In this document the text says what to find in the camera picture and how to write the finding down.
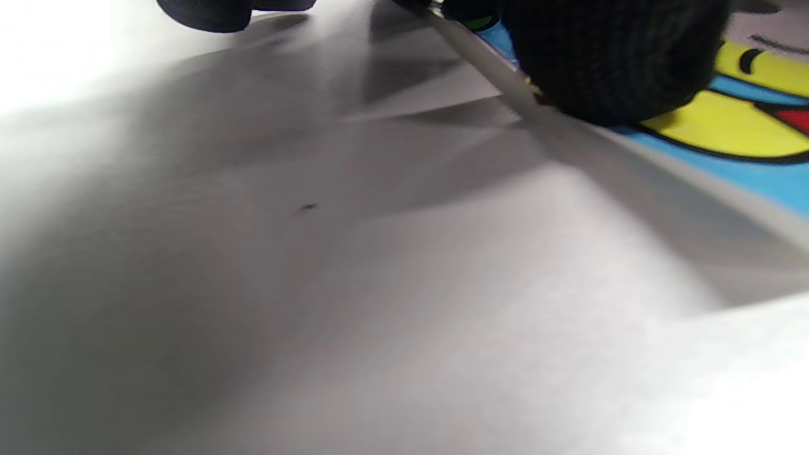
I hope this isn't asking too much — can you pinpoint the person's left hand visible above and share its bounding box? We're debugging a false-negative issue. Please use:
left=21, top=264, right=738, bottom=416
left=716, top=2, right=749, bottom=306
left=157, top=0, right=734, bottom=125

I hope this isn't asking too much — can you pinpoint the white-backed blue cartoon poster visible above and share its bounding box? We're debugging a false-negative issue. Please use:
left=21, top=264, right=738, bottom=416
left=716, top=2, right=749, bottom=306
left=430, top=0, right=809, bottom=253

